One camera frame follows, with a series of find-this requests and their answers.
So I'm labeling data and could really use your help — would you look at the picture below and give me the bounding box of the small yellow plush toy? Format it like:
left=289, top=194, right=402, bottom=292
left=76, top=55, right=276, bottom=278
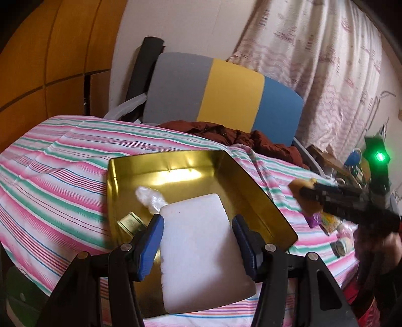
left=287, top=178, right=322, bottom=217

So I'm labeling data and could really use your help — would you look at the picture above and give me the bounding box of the tan long snack package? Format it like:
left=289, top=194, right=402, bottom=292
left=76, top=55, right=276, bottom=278
left=320, top=212, right=341, bottom=236

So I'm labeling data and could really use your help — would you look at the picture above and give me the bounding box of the wooden wardrobe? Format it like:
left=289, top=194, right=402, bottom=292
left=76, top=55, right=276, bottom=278
left=1, top=1, right=126, bottom=149

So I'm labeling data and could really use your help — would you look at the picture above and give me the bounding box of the blue mug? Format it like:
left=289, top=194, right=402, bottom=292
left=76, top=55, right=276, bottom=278
left=344, top=148, right=363, bottom=167

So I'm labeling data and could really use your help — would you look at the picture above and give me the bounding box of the striped pink green bedsheet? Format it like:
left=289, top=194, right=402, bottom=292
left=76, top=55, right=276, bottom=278
left=0, top=114, right=362, bottom=327

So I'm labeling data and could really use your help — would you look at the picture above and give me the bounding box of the dark red jacket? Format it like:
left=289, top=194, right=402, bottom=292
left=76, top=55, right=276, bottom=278
left=157, top=120, right=309, bottom=169

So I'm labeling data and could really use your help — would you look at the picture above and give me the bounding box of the cluttered side desk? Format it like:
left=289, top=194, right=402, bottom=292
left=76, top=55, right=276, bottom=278
left=307, top=145, right=371, bottom=189

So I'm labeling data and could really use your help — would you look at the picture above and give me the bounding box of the pink patterned curtain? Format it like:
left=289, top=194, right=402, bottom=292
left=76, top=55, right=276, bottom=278
left=230, top=0, right=382, bottom=161

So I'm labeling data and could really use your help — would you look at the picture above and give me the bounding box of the small green white box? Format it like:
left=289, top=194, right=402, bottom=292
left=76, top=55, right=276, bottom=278
left=117, top=212, right=146, bottom=238

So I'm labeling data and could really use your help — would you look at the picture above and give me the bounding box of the person's right hand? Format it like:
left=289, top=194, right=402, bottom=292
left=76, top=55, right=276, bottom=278
left=354, top=225, right=401, bottom=273

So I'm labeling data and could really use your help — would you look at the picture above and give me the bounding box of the white foam block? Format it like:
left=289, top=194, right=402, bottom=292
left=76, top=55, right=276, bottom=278
left=160, top=193, right=256, bottom=313

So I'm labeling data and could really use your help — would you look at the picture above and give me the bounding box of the purple snack packet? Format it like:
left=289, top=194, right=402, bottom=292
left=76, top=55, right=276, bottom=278
left=304, top=211, right=322, bottom=229

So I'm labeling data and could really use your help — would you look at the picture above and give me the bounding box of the black rolled mat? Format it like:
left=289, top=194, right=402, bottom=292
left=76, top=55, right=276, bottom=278
left=121, top=36, right=166, bottom=122

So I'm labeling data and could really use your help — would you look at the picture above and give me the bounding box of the grey yellow blue chair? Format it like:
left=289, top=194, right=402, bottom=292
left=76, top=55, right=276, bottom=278
left=142, top=53, right=303, bottom=146

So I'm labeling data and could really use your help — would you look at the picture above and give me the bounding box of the gold metal tray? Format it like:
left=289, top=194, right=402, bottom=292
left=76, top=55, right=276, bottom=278
left=107, top=151, right=298, bottom=318

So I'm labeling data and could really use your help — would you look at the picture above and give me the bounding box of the white plastic wrap bundle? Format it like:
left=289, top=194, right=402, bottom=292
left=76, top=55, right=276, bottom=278
left=135, top=186, right=168, bottom=215

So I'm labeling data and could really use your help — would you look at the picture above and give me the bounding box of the pink packet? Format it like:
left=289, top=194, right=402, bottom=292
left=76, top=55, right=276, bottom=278
left=336, top=222, right=356, bottom=241

